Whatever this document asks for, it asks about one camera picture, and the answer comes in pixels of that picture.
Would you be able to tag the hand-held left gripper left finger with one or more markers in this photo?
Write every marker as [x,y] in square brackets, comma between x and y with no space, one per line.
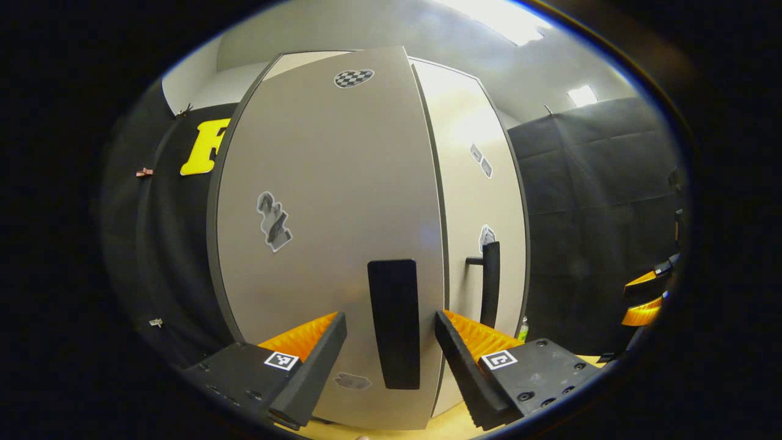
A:
[317,366]

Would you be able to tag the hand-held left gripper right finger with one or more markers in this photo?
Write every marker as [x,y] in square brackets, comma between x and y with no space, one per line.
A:
[461,373]

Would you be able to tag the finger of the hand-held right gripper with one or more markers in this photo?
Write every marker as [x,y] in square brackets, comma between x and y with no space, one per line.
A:
[641,316]
[641,287]

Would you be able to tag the white shoe cabinet door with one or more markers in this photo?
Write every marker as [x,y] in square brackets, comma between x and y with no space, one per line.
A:
[464,214]
[336,183]

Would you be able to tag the green bottle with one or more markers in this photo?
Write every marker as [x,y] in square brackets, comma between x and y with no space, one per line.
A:
[523,332]

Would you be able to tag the black backdrop cloth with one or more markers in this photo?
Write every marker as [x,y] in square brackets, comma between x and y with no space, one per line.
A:
[586,214]
[165,244]

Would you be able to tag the small ceiling light panel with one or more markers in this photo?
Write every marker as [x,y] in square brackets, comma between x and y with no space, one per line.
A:
[582,96]

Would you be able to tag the black clip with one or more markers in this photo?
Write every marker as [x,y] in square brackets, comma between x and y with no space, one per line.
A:
[183,111]

